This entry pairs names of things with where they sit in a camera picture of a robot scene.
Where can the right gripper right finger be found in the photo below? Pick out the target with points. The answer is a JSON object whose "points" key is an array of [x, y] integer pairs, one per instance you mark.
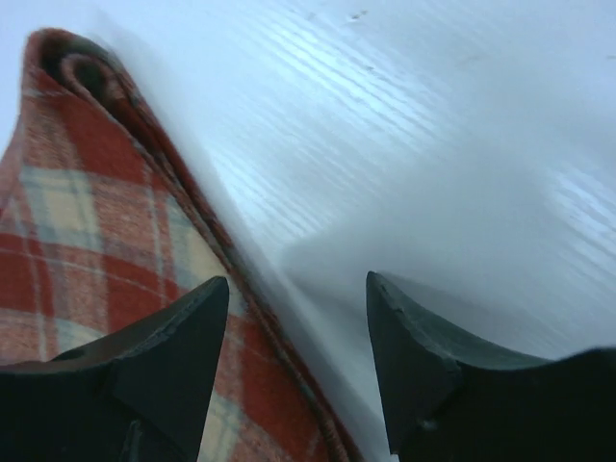
{"points": [[448, 395]]}

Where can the red plaid skirt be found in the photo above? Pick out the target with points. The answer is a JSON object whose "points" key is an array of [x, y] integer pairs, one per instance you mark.
{"points": [[102, 224]]}

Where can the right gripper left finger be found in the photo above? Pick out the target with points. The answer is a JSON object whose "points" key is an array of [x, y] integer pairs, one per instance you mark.
{"points": [[139, 394]]}

